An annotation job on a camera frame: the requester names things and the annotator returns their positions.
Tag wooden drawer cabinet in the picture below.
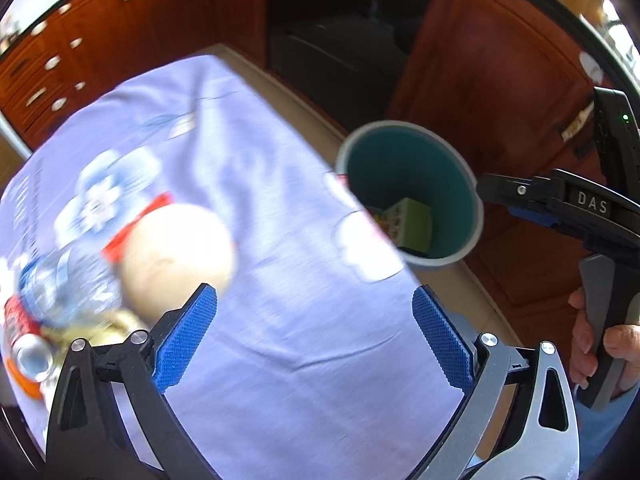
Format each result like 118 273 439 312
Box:
0 0 266 148

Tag red drink can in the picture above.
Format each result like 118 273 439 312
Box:
2 295 61 386

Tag person's right hand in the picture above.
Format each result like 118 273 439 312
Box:
569 287 640 392

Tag black oven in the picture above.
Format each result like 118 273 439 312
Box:
267 0 443 126

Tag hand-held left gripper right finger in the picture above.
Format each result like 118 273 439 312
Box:
411 285 583 480

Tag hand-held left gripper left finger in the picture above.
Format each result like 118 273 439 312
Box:
45 282 221 480

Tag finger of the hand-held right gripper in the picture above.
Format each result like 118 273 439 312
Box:
507 205 596 247
476 172 555 208

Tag green cardboard box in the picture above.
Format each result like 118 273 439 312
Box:
370 197 433 256

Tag lilac floral tablecloth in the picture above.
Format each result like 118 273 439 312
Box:
0 55 463 480

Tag clear plastic bottle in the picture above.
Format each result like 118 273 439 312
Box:
17 247 123 323

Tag teal plastic bin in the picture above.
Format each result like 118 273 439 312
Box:
335 120 485 268

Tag beige round bun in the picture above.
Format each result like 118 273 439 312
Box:
120 202 237 318

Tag wooden cabinet door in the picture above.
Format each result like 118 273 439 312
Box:
390 0 618 341

